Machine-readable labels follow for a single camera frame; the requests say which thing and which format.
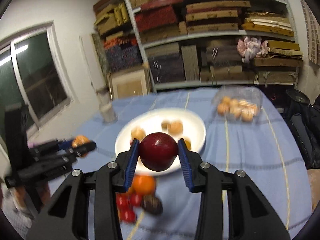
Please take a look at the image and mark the dark mangosteen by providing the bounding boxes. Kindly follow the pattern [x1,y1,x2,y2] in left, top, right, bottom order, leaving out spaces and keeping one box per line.
[141,194,163,216]

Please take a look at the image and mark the dark plum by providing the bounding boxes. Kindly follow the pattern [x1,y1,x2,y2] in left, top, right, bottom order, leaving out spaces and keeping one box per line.
[138,132,178,172]

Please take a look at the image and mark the metal storage shelf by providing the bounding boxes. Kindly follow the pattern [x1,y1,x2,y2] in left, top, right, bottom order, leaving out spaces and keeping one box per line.
[121,0,301,91]

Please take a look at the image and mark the yellow-orange persimmon tomato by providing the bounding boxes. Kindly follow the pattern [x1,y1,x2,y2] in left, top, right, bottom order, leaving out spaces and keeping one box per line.
[183,137,191,151]

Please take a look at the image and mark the window with frame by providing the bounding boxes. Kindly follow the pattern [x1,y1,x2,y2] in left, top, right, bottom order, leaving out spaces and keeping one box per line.
[1,22,72,137]

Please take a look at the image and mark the black bag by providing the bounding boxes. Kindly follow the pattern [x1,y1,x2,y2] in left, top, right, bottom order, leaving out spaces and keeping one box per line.
[285,89,319,170]

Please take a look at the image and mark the hanging patterned curtain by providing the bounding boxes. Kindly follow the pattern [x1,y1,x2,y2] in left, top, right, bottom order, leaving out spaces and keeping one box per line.
[300,0,319,66]

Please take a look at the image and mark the red tomato small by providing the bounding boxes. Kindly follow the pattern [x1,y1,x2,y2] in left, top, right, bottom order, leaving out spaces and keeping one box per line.
[129,193,143,207]

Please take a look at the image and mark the striped pepino melon front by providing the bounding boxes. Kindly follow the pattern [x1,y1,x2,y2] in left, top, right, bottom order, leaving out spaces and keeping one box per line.
[131,127,146,141]

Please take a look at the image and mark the small tan round fruit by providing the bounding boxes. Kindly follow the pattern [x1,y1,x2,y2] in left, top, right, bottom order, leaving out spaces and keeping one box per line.
[161,120,170,130]

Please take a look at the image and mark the framed picture cardboard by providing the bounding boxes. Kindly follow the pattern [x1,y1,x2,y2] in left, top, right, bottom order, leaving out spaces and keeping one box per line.
[108,66,152,100]

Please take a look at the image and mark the orange mandarin back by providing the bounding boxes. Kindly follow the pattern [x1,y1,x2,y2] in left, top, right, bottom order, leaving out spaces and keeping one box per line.
[132,175,156,195]

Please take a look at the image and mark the blue checked tablecloth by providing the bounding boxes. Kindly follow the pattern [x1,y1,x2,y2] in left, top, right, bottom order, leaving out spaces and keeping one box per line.
[47,86,313,240]

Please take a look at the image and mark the clear plastic fruit box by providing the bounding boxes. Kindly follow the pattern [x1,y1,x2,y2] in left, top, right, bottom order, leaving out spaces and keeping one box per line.
[211,86,263,123]

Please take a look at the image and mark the pale pepino melon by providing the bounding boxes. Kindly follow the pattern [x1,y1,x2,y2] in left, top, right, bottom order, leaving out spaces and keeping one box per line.
[168,120,183,135]

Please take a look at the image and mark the orange mandarin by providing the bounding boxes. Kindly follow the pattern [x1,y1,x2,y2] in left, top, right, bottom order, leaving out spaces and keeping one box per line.
[132,175,156,195]
[72,135,90,148]

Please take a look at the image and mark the pink crumpled cloth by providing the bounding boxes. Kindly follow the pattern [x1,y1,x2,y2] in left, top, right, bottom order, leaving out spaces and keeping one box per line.
[237,36,268,63]

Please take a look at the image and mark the red tomato front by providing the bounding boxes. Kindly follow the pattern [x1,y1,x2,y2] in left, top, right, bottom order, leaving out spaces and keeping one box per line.
[119,209,136,224]

